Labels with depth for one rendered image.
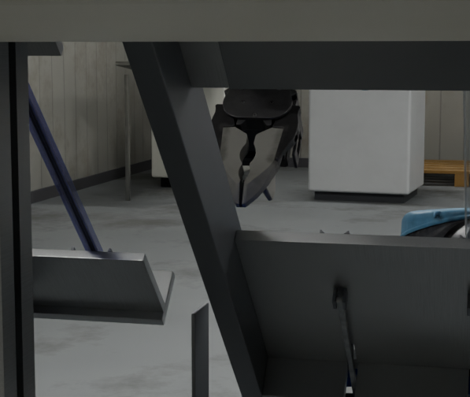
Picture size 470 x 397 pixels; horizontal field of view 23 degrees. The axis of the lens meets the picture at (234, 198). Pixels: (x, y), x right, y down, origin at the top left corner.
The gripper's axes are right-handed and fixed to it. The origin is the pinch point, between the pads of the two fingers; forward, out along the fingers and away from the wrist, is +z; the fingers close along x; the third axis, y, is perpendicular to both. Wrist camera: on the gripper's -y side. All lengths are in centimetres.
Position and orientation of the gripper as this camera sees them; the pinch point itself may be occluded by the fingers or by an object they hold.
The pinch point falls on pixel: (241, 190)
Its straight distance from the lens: 111.7
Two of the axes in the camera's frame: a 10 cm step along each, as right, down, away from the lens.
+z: -1.6, 8.0, -5.8
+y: 1.6, 6.0, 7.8
